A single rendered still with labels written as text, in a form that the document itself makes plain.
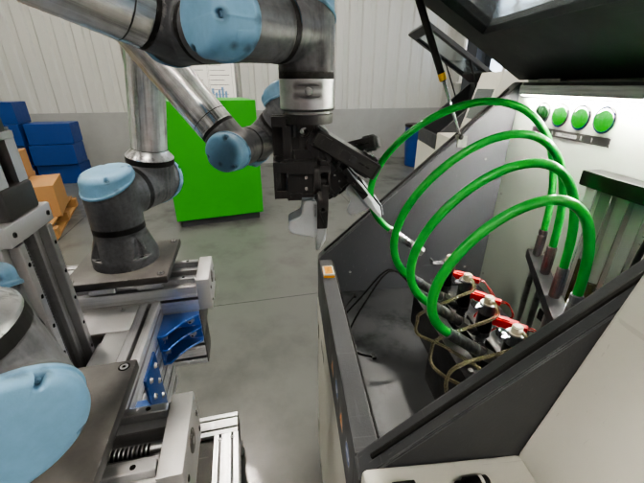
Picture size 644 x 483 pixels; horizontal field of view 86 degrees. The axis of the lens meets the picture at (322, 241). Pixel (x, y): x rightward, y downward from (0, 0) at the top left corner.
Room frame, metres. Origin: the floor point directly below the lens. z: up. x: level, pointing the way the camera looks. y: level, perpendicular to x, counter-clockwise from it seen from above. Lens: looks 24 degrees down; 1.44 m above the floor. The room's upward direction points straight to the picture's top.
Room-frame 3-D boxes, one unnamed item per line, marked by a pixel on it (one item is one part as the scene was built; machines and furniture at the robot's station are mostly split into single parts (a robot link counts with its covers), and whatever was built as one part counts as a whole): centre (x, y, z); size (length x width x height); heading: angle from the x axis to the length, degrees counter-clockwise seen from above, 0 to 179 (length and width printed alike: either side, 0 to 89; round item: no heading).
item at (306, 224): (0.50, 0.02, 1.24); 0.06 x 0.03 x 0.09; 95
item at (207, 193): (4.07, 1.29, 0.65); 0.95 x 0.86 x 1.30; 111
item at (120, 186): (0.79, 0.49, 1.20); 0.13 x 0.12 x 0.14; 166
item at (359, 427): (0.64, -0.04, 0.87); 0.62 x 0.04 x 0.16; 5
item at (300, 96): (0.51, 0.02, 1.43); 0.08 x 0.08 x 0.05
